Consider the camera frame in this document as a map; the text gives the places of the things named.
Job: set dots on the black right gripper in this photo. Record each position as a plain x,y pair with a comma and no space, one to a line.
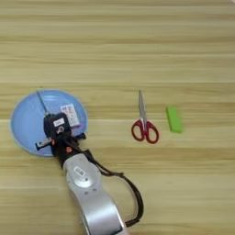
64,148

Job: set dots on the small white and pink box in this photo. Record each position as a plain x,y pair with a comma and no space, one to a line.
71,114

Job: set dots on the blue round plate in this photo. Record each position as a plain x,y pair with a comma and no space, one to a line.
26,122

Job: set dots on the green rectangular block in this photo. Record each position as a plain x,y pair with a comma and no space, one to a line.
174,120

